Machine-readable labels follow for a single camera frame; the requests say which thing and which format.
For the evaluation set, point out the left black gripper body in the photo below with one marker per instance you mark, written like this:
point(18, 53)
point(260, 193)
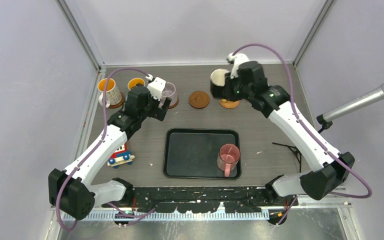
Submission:
point(152, 110)

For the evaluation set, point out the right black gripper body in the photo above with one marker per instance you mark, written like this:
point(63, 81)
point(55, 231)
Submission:
point(238, 91)

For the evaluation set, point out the blue mug orange inside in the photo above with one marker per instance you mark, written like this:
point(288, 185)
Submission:
point(134, 82)

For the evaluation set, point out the brown wooden coaster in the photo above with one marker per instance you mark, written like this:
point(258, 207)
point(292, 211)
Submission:
point(114, 106)
point(199, 99)

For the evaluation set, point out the white mug orange inside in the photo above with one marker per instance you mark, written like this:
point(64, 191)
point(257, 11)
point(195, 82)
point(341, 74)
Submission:
point(109, 93)

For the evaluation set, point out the white mug black handle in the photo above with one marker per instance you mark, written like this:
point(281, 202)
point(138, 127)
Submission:
point(217, 82)

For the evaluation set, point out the woven rattan coaster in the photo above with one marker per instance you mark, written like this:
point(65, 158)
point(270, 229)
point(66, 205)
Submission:
point(229, 104)

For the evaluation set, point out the lilac mug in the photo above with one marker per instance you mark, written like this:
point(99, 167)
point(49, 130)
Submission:
point(169, 91)

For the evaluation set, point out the dark wooden coaster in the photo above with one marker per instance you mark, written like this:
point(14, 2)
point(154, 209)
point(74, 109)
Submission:
point(174, 105)

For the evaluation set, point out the pink mug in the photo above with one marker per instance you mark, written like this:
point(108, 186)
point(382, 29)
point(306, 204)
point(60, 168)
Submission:
point(228, 158)

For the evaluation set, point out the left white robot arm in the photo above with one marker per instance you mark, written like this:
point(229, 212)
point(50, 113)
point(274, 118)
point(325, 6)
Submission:
point(71, 189)

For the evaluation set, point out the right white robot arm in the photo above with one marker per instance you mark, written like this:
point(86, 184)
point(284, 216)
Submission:
point(329, 168)

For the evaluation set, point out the black serving tray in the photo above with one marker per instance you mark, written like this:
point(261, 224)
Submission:
point(191, 153)

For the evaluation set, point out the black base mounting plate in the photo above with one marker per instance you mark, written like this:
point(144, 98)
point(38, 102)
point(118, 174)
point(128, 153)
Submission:
point(199, 200)

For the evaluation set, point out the silver microphone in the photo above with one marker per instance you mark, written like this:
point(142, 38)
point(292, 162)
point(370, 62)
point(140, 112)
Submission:
point(365, 100)

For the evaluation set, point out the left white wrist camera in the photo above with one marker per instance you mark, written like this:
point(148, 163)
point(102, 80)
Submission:
point(156, 86)

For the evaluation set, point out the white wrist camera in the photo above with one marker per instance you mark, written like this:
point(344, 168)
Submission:
point(156, 86)
point(236, 59)

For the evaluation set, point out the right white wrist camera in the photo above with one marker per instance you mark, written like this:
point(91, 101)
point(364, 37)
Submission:
point(236, 59)

